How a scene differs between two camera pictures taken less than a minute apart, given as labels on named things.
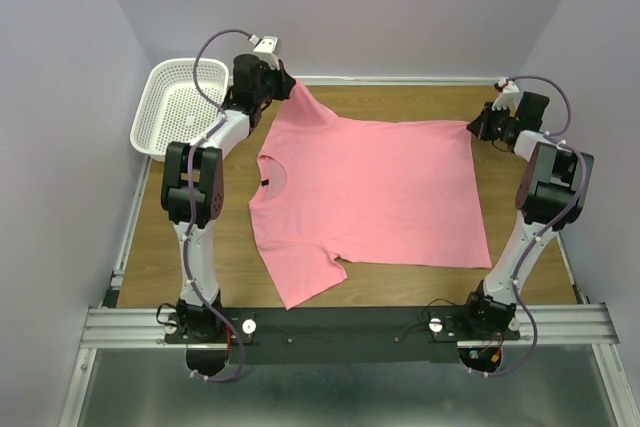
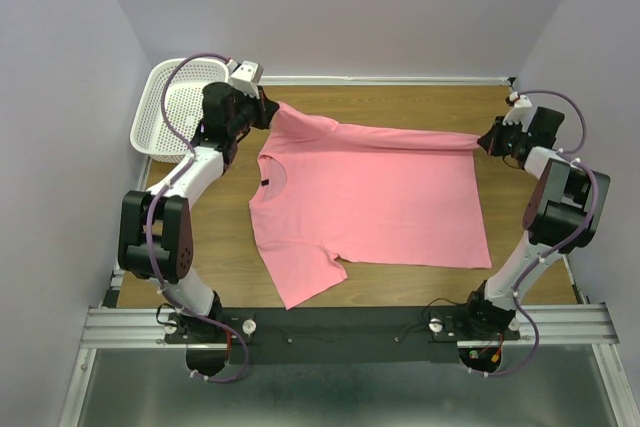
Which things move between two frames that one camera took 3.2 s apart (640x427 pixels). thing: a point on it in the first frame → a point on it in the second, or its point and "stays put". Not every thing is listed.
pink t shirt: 367,192 stays put
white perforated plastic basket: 172,108 stays put
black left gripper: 284,81 → 264,107
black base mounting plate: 341,335 stays put
